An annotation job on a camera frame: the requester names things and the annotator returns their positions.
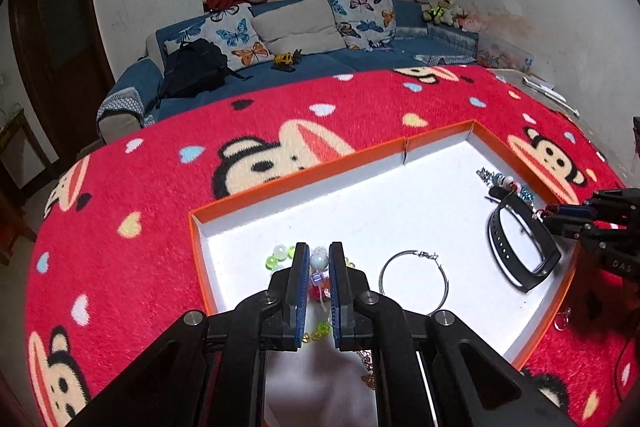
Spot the pile of plush toys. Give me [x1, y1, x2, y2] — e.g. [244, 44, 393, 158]
[412, 0, 483, 32]

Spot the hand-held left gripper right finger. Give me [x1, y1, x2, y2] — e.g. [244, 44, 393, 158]
[327, 241, 571, 427]

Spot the black wristband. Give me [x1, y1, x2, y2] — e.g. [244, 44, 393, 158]
[487, 187, 562, 293]

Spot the colourful beaded bracelet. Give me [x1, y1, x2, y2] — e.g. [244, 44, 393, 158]
[264, 243, 358, 344]

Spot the orange shallow box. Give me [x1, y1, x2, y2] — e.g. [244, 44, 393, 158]
[187, 119, 581, 373]

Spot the red printed blanket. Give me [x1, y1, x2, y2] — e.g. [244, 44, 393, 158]
[22, 64, 636, 427]

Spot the blue patterned cloth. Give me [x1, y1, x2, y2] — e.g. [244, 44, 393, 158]
[412, 52, 476, 64]

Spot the white plastic strip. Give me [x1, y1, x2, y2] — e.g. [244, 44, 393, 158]
[522, 74, 581, 118]

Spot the yellow toy vehicle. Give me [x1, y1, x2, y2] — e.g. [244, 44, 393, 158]
[271, 49, 303, 72]

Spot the blue sofa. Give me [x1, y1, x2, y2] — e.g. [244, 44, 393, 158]
[96, 0, 481, 142]

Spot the silver hoop earring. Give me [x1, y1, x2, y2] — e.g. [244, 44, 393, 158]
[378, 249, 449, 315]

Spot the butterfly print pillow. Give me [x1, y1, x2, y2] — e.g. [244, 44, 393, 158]
[207, 4, 276, 72]
[326, 0, 398, 52]
[164, 14, 213, 52]

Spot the black backpack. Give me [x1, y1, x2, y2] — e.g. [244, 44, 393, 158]
[156, 38, 230, 100]

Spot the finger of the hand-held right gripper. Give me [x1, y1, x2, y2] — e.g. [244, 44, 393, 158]
[542, 218, 608, 242]
[546, 189, 640, 223]

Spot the clear storage bin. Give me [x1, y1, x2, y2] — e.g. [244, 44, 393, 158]
[475, 32, 533, 72]

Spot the grey pillow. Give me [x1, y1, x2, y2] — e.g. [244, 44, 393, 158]
[251, 0, 346, 55]

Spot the gold chain necklace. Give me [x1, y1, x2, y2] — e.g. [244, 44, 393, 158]
[352, 347, 382, 392]

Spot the dark wooden door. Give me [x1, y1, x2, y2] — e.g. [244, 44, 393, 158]
[7, 0, 116, 158]

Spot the charm bracelet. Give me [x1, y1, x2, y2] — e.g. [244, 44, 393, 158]
[475, 166, 540, 208]

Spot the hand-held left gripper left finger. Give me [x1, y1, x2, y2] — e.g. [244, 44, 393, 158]
[65, 241, 312, 427]

